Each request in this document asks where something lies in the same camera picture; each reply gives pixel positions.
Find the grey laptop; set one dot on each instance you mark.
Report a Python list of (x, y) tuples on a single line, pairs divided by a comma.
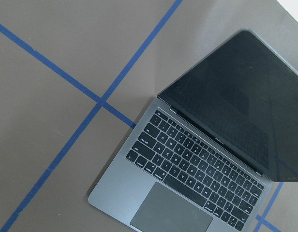
[(206, 152)]

